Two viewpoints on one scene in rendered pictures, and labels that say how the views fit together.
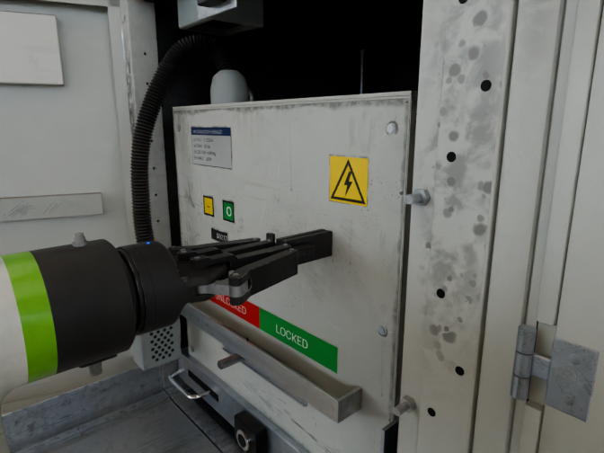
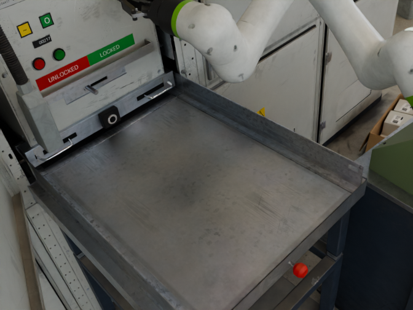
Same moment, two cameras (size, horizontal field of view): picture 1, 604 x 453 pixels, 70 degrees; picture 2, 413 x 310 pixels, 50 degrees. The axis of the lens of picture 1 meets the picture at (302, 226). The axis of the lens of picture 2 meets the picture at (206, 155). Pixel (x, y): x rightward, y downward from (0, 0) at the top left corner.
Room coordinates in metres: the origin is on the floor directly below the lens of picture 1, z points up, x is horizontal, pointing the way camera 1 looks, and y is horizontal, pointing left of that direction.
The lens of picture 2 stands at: (0.23, 1.18, 1.67)
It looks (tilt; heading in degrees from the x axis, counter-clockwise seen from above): 41 degrees down; 274
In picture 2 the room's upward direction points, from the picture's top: 8 degrees counter-clockwise
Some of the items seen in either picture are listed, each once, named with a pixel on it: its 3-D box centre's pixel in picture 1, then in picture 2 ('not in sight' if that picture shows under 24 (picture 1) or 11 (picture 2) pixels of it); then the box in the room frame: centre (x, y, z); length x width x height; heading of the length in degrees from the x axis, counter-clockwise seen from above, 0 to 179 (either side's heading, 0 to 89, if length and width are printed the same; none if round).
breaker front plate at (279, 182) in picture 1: (256, 278); (82, 40); (0.59, 0.07, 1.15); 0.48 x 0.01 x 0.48; 41
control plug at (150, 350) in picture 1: (155, 314); (39, 118); (0.71, 0.26, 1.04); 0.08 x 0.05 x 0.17; 131
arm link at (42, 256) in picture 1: (84, 306); (178, 18); (0.32, 0.17, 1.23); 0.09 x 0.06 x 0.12; 42
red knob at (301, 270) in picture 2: not in sight; (297, 267); (0.10, 0.62, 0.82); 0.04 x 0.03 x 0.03; 131
